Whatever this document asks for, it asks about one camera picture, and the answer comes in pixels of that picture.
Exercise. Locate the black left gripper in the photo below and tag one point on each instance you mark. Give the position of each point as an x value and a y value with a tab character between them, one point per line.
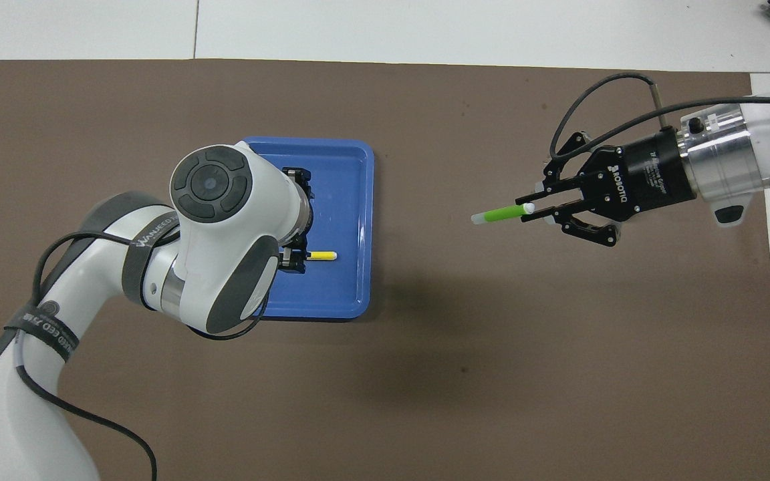
310	214

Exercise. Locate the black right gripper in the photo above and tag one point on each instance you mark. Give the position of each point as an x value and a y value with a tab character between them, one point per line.
646	177

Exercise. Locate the yellow pen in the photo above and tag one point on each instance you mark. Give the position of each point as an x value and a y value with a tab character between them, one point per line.
323	256

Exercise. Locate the green pen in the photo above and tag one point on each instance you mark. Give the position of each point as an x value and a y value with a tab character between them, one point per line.
502	214

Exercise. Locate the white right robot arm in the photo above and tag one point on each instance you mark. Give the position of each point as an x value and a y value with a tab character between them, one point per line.
726	153

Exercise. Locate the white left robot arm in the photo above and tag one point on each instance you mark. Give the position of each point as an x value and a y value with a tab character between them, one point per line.
224	220

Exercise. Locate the blue plastic tray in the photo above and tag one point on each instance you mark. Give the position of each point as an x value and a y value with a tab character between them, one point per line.
345	200

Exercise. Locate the brown table mat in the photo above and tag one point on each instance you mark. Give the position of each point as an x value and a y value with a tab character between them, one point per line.
425	374

